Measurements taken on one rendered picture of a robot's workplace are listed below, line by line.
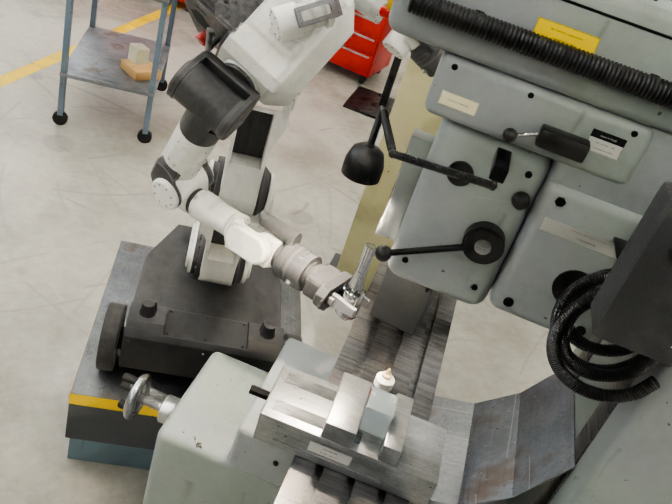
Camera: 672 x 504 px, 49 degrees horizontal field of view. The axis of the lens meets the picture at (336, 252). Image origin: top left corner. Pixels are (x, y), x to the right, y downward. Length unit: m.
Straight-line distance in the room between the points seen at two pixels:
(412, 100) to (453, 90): 1.97
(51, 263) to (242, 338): 1.34
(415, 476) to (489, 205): 0.51
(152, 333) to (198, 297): 0.25
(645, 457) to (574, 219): 0.41
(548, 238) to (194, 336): 1.23
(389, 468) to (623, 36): 0.83
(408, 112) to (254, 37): 1.69
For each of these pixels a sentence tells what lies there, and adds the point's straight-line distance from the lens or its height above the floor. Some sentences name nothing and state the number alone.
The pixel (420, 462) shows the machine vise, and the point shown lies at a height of 1.03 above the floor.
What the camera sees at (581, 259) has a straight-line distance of 1.26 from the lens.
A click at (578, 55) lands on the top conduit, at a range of 1.10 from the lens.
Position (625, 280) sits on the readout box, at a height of 1.61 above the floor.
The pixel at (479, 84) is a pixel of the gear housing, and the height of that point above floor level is 1.70.
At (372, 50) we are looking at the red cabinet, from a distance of 5.99.
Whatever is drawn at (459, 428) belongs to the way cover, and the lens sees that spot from 1.74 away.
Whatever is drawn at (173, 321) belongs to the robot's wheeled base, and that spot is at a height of 0.59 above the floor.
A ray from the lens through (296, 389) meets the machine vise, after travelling 1.47.
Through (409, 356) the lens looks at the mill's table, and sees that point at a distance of 1.77.
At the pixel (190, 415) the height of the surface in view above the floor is 0.76.
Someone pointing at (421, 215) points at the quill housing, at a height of 1.45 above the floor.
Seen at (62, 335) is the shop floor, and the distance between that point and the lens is 3.02.
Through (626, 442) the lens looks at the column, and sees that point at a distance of 1.34.
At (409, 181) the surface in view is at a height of 1.47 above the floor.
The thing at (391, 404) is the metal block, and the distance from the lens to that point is 1.41.
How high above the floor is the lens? 2.03
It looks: 32 degrees down
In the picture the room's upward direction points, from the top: 19 degrees clockwise
